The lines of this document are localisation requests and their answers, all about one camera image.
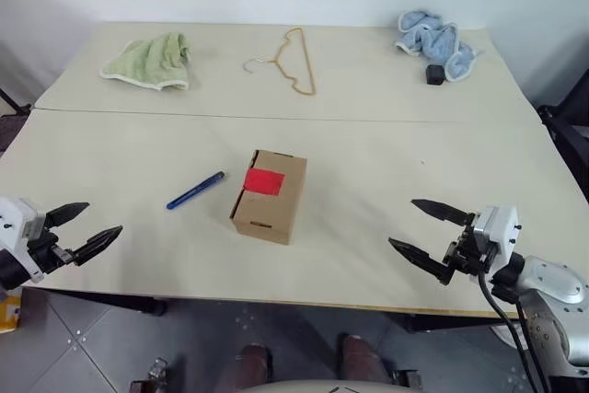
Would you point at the brown cardboard box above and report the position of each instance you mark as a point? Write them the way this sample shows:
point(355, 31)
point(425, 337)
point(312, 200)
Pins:
point(276, 209)

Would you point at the yellow carton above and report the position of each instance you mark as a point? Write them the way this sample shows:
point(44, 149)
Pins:
point(9, 312)

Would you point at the grey metal bracket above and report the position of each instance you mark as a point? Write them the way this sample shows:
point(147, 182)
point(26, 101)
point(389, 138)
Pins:
point(154, 372)
point(407, 377)

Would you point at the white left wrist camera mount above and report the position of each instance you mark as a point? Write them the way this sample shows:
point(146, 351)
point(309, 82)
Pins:
point(16, 216)

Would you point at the blue utility knife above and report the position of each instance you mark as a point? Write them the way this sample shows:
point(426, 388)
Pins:
point(195, 190)

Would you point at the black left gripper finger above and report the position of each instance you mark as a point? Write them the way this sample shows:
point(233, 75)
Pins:
point(94, 243)
point(64, 213)

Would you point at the wide dark brown rounded shape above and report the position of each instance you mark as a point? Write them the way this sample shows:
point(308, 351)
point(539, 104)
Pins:
point(361, 358)

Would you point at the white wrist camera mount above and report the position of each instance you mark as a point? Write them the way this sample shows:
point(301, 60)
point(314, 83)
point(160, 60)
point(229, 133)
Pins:
point(501, 227)
point(16, 216)

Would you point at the light blue towel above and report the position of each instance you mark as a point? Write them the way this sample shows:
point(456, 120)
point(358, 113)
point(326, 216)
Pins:
point(432, 41)

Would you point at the black chair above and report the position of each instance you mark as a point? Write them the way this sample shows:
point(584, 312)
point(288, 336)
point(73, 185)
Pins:
point(568, 135)

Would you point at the small black box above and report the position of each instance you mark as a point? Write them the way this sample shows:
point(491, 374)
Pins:
point(435, 74)

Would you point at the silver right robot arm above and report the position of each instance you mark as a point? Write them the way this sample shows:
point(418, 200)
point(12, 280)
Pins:
point(552, 282)

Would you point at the green towel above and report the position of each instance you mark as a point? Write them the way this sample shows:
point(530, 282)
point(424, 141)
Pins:
point(147, 64)

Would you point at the narrow dark brown rounded shape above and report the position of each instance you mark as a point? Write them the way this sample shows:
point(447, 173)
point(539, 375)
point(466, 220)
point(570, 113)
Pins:
point(253, 365)

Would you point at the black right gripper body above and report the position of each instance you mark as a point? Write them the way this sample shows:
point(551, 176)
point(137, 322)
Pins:
point(465, 250)

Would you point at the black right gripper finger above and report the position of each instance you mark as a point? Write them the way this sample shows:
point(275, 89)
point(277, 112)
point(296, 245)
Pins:
point(444, 211)
point(419, 256)

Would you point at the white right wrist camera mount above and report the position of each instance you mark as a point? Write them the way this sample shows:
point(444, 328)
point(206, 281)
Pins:
point(501, 227)

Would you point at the red tape patch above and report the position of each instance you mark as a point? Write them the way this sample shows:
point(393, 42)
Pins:
point(263, 181)

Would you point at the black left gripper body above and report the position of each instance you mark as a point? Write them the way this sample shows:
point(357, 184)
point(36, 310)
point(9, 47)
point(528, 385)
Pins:
point(46, 252)

